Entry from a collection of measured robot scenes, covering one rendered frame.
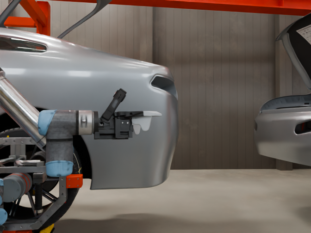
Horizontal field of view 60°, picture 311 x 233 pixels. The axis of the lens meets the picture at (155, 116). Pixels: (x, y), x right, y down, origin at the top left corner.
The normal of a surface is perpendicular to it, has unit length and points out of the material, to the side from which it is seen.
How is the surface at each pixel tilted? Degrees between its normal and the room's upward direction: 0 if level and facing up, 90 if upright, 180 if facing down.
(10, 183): 90
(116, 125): 82
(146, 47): 90
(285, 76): 90
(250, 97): 90
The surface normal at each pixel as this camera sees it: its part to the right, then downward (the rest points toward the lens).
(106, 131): 0.28, -0.15
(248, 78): 0.04, -0.01
